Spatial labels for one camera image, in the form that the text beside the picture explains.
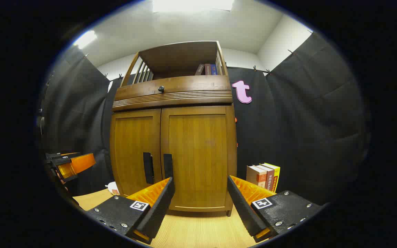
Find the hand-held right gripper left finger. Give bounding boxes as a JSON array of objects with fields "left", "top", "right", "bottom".
[{"left": 86, "top": 177, "right": 175, "bottom": 245}]

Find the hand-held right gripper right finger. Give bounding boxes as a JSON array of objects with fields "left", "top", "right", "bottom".
[{"left": 227, "top": 175, "right": 324, "bottom": 243}]

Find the black door handle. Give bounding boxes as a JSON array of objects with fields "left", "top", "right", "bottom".
[
  {"left": 143, "top": 152, "right": 155, "bottom": 184},
  {"left": 163, "top": 154, "right": 174, "bottom": 179}
]

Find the wooden cabinet door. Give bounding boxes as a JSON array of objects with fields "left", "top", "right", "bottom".
[
  {"left": 110, "top": 109, "right": 162, "bottom": 197},
  {"left": 160, "top": 105, "right": 237, "bottom": 212}
]

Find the brown wooden double-door shoe cabinet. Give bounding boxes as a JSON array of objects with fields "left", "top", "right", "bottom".
[{"left": 110, "top": 41, "right": 237, "bottom": 217}]

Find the wooden cabinet drawer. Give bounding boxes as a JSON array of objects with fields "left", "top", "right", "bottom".
[{"left": 112, "top": 75, "right": 233, "bottom": 111}]

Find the red-brown book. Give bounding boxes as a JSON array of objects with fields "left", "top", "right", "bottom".
[{"left": 256, "top": 164, "right": 275, "bottom": 192}]

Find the yellow book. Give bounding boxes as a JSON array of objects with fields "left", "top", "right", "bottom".
[{"left": 262, "top": 163, "right": 281, "bottom": 193}]

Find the black backdrop cloth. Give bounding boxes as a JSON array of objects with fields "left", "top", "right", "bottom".
[{"left": 37, "top": 33, "right": 371, "bottom": 207}]

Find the small ceiling light panel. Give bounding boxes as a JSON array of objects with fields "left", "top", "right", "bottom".
[{"left": 73, "top": 30, "right": 98, "bottom": 49}]

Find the large ceiling light panel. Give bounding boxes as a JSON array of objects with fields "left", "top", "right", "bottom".
[{"left": 152, "top": 0, "right": 235, "bottom": 13}]

